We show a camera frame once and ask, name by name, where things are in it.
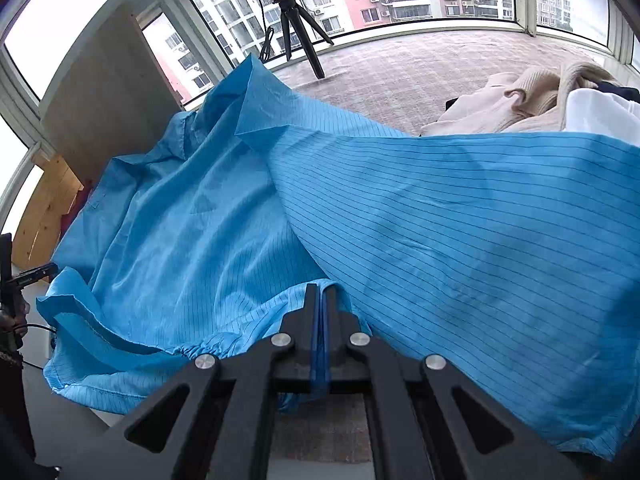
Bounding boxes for person's left hand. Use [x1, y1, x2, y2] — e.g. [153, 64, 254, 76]
[0, 292, 27, 348]

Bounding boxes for white window frame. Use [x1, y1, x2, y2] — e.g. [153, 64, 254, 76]
[0, 0, 640, 241]

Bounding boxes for navy garment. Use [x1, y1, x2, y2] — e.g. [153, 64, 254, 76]
[595, 80, 640, 100]

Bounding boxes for black ring light cable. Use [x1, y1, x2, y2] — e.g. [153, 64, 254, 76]
[256, 0, 281, 62]

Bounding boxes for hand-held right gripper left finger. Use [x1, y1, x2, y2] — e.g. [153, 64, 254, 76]
[57, 284, 321, 480]

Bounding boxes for white garment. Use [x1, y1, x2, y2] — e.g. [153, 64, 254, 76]
[565, 89, 640, 148]

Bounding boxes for pile of beige white clothes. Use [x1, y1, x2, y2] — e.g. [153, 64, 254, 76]
[420, 62, 626, 137]

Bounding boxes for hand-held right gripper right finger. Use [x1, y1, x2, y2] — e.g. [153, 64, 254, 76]
[322, 287, 583, 480]

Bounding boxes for light pine wood panel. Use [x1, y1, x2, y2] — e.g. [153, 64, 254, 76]
[11, 152, 85, 271]

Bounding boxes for grey-brown wooden board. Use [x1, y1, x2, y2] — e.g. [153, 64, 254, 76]
[39, 2, 183, 188]

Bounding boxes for plaid bed cover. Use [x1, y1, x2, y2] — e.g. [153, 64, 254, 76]
[267, 30, 616, 463]

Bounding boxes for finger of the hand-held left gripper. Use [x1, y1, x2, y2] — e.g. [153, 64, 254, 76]
[9, 262, 60, 287]

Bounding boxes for black tripod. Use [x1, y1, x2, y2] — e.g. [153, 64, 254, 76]
[260, 0, 335, 80]

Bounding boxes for blue striped work coat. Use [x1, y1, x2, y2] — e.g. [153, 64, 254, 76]
[36, 54, 640, 466]

